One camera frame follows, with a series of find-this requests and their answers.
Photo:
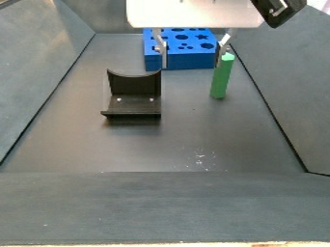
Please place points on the blue shape sorting board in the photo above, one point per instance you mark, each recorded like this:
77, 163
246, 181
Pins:
191, 48

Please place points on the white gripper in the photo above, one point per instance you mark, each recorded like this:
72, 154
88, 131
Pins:
192, 13

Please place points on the black curved holder stand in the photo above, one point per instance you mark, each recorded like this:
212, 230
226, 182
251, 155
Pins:
135, 95

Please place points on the green hexagon peg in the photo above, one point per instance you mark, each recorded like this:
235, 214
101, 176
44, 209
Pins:
220, 76

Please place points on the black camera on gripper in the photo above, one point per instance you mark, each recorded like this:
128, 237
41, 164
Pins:
277, 11

